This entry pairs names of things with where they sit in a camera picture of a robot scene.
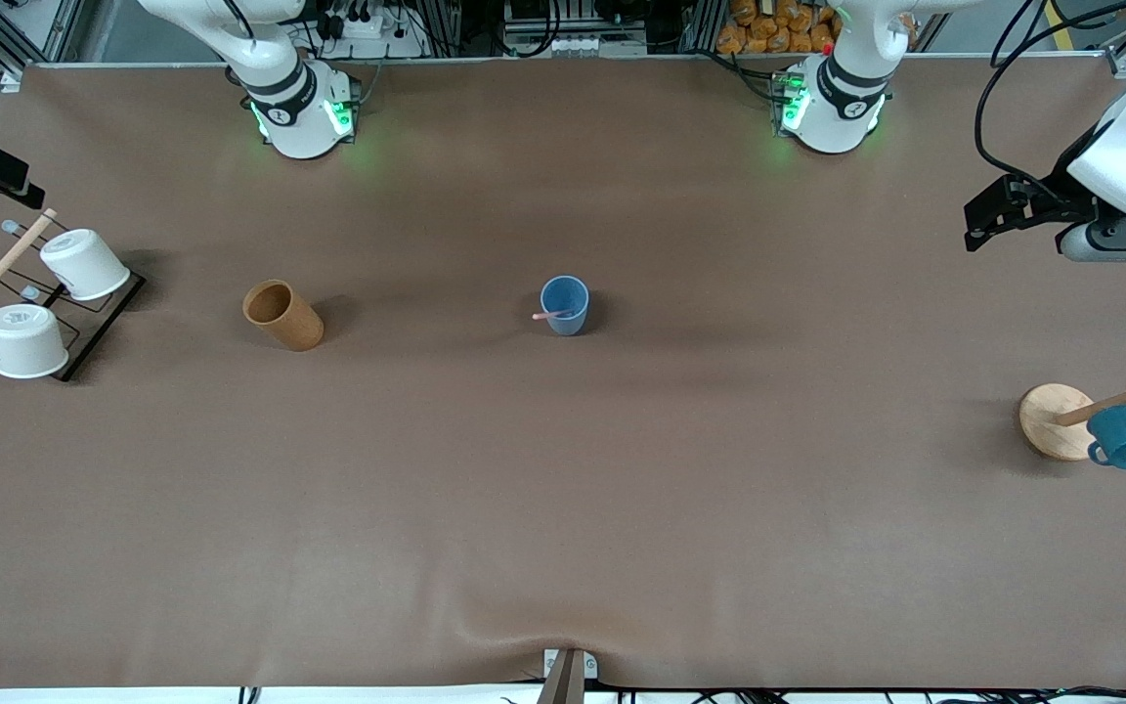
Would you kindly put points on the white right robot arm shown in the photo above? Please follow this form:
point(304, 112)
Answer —
point(299, 117)

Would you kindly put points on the white cup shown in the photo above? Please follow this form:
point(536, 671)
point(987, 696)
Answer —
point(84, 264)
point(25, 342)

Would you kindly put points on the brown table cloth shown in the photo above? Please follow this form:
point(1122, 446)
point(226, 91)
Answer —
point(563, 489)

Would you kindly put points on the blue cup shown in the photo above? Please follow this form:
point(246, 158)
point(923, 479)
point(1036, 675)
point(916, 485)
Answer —
point(568, 293)

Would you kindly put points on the wooden mug tree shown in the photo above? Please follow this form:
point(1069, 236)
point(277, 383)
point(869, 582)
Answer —
point(1052, 420)

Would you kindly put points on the white power strip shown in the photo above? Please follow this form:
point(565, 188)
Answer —
point(368, 27)

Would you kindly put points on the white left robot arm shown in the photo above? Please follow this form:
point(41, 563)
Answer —
point(832, 117)

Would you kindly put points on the pile of bread rolls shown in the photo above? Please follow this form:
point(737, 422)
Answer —
point(768, 29)

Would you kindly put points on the white connector block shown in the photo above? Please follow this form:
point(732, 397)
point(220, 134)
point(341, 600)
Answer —
point(573, 45)

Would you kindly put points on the pink chopstick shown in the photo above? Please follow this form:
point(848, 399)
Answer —
point(548, 316)

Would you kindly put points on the brown cork cylinder holder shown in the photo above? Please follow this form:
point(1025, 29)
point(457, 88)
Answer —
point(294, 328)

